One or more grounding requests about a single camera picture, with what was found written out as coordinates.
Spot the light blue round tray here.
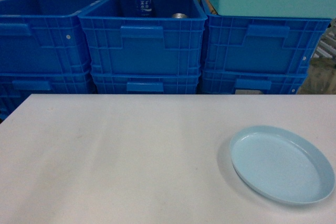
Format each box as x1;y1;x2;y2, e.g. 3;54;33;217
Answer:
229;125;335;205

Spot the blue crate top middle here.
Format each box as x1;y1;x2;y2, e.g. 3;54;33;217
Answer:
79;0;207;76

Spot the blue crate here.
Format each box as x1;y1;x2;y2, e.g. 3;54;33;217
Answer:
199;70;308;94
79;0;207;76
200;0;330;74
1;71;97;120
91;73;201;94
1;0;100;74

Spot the blue crate lower middle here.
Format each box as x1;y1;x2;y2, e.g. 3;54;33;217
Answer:
91;73;201;94

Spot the blue crate top right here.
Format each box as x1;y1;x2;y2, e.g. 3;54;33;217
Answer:
200;0;330;74

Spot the silver metal can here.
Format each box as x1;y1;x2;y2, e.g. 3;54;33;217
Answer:
171;13;188;19

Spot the clear water bottle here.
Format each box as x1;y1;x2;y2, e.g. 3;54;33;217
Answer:
135;0;153;17

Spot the blue crate lower right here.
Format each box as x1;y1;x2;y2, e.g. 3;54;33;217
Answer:
199;70;308;94

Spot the blue crate top left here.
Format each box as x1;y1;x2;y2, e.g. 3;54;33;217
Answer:
1;0;100;74

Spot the blue crate lower left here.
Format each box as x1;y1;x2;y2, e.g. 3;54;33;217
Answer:
1;71;97;120

